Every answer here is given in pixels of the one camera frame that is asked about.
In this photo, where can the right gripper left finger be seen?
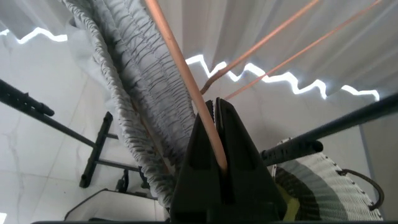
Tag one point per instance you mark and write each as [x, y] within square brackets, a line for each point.
[192, 186]

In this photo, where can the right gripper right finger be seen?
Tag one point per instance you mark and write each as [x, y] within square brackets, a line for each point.
[248, 186]

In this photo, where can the green printed garment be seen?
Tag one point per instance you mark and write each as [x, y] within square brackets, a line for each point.
[292, 205]

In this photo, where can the pink clothes hanger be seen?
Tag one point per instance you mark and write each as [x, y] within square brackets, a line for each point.
[212, 140]
[264, 40]

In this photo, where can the pale grey shorts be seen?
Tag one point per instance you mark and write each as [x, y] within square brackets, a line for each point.
[149, 77]

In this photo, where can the white laundry basket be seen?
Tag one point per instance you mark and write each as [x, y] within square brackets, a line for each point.
[329, 186]

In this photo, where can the black clothes rack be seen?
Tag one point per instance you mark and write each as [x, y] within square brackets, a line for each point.
[342, 124]

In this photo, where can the white curtain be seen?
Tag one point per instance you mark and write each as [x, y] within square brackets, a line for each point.
[357, 56]

